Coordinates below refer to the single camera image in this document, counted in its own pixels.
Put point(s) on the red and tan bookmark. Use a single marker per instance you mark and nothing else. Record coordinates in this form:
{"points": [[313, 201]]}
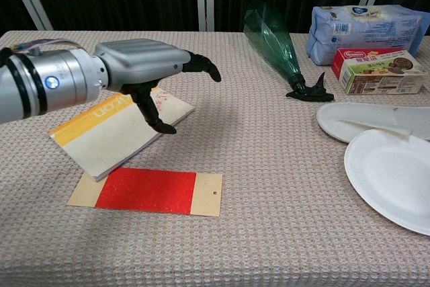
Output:
{"points": [[148, 191]]}

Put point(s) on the blue tissue pack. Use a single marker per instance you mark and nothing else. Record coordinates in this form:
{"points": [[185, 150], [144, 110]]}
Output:
{"points": [[363, 31]]}

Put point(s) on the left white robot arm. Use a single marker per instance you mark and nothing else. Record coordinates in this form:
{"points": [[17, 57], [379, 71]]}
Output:
{"points": [[50, 82]]}

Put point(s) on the red green biscuit box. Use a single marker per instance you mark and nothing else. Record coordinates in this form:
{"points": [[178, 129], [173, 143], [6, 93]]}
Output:
{"points": [[379, 75]]}

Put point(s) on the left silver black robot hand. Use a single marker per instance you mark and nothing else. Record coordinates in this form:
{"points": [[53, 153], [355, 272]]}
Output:
{"points": [[141, 62]]}

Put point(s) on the beige woven tablecloth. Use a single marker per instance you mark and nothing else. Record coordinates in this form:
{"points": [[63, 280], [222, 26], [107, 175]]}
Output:
{"points": [[235, 233]]}

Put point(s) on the white paper plate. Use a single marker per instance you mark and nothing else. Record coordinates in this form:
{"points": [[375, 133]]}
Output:
{"points": [[393, 176]]}

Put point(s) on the notebook with yellow cover band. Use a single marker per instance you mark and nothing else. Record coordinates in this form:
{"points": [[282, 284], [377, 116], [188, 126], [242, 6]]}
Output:
{"points": [[111, 139]]}

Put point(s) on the white disposable slipper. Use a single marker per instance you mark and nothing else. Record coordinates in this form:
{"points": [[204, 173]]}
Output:
{"points": [[356, 115]]}

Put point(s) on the green bottle black spray trigger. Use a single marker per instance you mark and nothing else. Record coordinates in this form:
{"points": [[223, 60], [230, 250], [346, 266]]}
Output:
{"points": [[272, 45]]}

